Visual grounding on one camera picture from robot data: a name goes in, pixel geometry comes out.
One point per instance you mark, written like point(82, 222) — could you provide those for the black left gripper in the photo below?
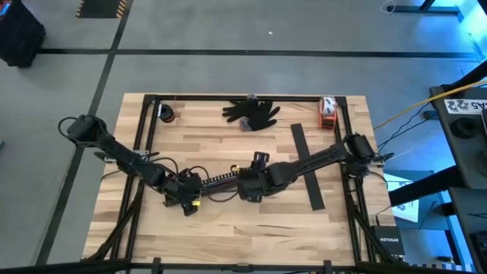
point(182, 188)

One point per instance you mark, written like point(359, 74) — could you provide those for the white paper sheet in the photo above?
point(403, 201)

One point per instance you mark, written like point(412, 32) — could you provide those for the black striped floor mat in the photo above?
point(100, 8)

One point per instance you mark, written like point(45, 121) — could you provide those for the black crate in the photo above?
point(19, 34)

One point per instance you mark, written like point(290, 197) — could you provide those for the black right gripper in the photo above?
point(253, 186)

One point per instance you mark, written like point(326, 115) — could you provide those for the white printed label sheet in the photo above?
point(466, 106)

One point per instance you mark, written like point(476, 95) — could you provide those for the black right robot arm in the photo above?
point(316, 163)

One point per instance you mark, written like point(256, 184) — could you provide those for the black floor stand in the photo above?
point(426, 8)

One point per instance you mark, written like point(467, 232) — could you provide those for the orange tape dispenser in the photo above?
point(327, 112)

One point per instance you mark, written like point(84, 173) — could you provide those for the black metal table frame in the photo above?
point(296, 98)

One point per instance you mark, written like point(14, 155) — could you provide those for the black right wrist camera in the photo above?
point(260, 160)

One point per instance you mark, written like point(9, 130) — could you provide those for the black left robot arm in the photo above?
point(114, 148)

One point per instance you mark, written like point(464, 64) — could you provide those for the black round spool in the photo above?
point(166, 113)

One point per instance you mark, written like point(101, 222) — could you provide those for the black raceway cover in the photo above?
point(307, 137)

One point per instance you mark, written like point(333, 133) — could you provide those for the black network switch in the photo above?
point(388, 239)

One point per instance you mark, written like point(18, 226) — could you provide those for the black desk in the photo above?
point(460, 152)

